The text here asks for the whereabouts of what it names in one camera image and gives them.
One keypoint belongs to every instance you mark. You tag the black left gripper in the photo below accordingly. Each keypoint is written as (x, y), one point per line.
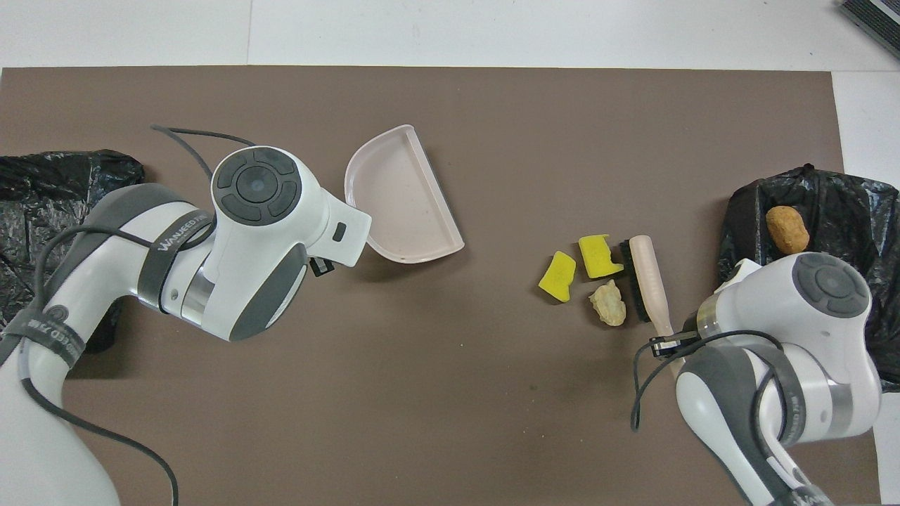
(322, 267)

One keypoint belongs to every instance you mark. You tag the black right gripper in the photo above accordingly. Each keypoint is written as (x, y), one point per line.
(691, 330)

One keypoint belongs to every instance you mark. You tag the beige hand brush black bristles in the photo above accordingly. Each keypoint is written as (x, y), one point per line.
(650, 281)

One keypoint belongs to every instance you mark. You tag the pale bread piece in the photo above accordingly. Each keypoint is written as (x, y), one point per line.
(608, 303)

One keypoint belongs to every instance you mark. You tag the beige plastic dustpan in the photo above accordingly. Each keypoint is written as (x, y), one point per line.
(401, 204)

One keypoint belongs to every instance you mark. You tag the notched yellow sponge piece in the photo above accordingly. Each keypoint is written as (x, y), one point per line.
(598, 256)

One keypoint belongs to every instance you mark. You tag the brown peanut-shaped bread toy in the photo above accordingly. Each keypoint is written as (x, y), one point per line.
(787, 230)

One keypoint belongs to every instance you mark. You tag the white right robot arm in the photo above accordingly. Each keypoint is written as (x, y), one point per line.
(808, 351)

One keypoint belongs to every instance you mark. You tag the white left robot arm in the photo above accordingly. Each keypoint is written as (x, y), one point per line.
(246, 267)

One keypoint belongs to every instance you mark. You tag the bin with black bag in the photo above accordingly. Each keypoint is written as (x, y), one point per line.
(844, 211)
(42, 176)

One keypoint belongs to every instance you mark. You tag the plain yellow sponge piece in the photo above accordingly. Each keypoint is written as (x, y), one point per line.
(558, 275)

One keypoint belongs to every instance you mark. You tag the brown table mat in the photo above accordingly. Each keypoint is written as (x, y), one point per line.
(492, 393)

